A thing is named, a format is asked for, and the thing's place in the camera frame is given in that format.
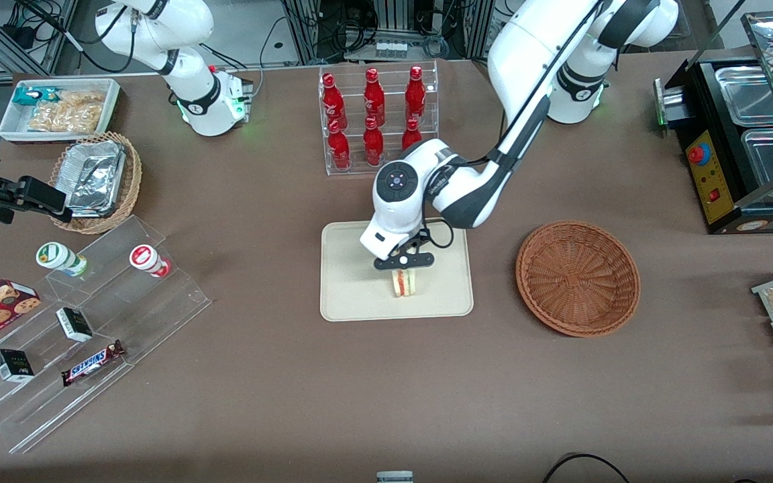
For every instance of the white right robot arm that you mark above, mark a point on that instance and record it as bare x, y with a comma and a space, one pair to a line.
205, 100

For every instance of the red cola bottle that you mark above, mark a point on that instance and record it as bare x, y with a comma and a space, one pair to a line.
333, 104
411, 134
373, 144
415, 97
374, 99
339, 149

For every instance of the white power strip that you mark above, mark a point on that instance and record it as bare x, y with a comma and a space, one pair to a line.
390, 48

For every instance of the beige plastic tray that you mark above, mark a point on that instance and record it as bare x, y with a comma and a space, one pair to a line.
353, 282

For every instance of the green snack packet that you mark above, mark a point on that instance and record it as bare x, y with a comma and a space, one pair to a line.
27, 96

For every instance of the small black white box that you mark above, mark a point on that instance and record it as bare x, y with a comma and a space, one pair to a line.
74, 325
13, 365

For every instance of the clear bag of crackers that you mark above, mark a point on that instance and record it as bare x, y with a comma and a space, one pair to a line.
68, 115

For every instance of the light wicker basket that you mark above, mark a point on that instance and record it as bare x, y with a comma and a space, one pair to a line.
133, 181

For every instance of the red lidded cup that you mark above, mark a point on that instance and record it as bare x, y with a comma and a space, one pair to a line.
145, 258

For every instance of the brown wicker basket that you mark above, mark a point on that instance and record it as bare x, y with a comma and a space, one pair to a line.
578, 278

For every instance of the brown snickers bar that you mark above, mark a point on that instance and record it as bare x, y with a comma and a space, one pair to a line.
91, 363

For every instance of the clear acrylic bottle rack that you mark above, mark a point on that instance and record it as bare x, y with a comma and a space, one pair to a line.
359, 171

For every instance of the silver foil container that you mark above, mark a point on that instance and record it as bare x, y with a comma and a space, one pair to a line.
94, 178

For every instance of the clear acrylic stepped display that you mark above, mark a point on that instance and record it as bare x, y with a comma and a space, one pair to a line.
158, 315

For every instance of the white rectangular bin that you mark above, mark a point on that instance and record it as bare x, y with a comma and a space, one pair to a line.
11, 127

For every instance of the small grey device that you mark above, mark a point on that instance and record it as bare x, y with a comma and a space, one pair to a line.
394, 477

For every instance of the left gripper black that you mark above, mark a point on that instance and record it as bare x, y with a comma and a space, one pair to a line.
415, 243

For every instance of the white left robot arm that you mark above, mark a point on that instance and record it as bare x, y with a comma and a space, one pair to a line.
534, 54

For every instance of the green lidded cup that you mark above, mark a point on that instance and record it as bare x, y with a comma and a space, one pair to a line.
58, 257

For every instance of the triangular sandwich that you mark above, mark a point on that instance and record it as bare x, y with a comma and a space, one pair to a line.
404, 285

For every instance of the black food warmer cabinet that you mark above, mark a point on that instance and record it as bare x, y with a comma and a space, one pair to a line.
708, 181

